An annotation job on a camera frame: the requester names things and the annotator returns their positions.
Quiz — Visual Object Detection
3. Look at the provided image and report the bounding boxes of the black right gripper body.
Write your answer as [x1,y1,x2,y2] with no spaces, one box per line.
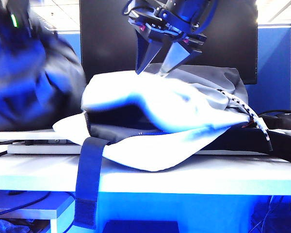
[122,0,208,53]

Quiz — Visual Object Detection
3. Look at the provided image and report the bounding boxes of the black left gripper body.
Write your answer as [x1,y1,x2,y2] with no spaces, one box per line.
[28,8,59,39]

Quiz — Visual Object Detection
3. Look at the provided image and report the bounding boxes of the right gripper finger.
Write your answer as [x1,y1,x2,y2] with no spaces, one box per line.
[134,29,165,75]
[159,41,202,75]

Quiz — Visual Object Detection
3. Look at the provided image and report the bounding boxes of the white and gray backpack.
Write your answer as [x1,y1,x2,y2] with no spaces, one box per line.
[52,62,274,230]

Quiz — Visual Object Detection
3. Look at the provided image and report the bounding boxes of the gray clothes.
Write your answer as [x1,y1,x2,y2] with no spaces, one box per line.
[0,31,87,132]

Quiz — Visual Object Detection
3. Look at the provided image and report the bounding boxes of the blue office partition panel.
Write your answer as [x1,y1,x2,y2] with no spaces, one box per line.
[242,24,291,115]
[55,31,82,64]

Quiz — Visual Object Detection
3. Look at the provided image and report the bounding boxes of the black monitor screen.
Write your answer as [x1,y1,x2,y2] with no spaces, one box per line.
[79,0,259,85]

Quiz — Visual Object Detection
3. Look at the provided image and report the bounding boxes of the ceiling light panel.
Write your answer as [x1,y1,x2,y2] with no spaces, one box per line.
[256,0,291,24]

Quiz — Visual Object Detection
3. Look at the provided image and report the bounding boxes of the white flat platform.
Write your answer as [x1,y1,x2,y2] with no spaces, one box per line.
[0,128,68,144]

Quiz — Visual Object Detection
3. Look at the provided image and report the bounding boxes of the white board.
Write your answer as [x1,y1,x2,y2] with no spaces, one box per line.
[8,142,83,155]

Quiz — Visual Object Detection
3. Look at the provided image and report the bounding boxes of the black fabric bag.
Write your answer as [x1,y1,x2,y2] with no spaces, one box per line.
[201,127,291,166]

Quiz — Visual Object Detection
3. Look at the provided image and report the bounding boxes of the black box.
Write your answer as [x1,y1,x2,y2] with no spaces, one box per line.
[103,220,180,233]

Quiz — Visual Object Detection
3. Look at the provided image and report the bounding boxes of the white shelf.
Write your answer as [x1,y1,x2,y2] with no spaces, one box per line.
[0,193,76,233]

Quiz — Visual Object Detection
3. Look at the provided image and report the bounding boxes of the black and white drawstring cord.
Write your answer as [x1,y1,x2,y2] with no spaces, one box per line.
[216,88,274,152]

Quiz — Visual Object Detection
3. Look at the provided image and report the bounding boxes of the black object with cable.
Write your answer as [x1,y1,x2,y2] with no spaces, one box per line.
[258,110,291,131]

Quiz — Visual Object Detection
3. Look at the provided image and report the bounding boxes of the dark cable bundle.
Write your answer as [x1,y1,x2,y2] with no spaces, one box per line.
[251,195,291,233]

